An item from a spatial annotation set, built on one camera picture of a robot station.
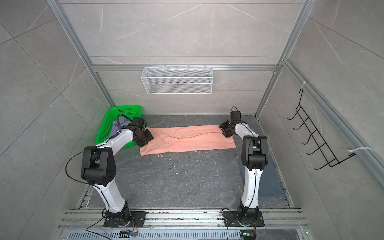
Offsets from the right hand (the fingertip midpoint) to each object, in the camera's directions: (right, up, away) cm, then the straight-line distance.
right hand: (219, 127), depth 106 cm
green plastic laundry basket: (-84, +8, +4) cm, 85 cm away
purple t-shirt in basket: (-73, +4, +6) cm, 73 cm away
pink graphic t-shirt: (-31, -9, -4) cm, 33 cm away
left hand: (-47, -6, -9) cm, 48 cm away
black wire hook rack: (+37, -14, -47) cm, 61 cm away
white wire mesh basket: (-30, +32, -5) cm, 44 cm away
